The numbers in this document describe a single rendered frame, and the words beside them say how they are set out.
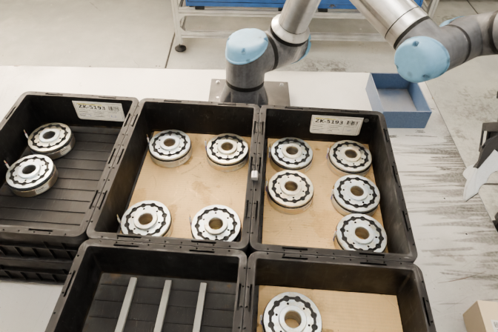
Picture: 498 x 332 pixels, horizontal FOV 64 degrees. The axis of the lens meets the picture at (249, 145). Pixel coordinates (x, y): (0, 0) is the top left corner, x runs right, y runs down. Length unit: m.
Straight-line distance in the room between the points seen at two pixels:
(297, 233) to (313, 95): 0.65
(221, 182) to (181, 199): 0.10
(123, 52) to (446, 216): 2.37
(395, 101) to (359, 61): 1.49
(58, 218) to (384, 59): 2.45
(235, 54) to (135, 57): 1.84
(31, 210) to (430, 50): 0.86
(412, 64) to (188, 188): 0.54
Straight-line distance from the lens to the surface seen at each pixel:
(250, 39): 1.14
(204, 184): 0.95
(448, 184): 1.25
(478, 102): 2.84
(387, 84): 1.48
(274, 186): 0.90
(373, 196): 0.93
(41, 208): 1.00
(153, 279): 0.84
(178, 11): 2.78
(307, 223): 0.89
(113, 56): 2.96
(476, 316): 0.99
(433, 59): 0.70
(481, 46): 0.82
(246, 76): 1.15
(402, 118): 1.33
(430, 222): 1.14
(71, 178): 1.03
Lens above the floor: 1.57
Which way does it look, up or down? 46 degrees down
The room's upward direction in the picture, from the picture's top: 1 degrees clockwise
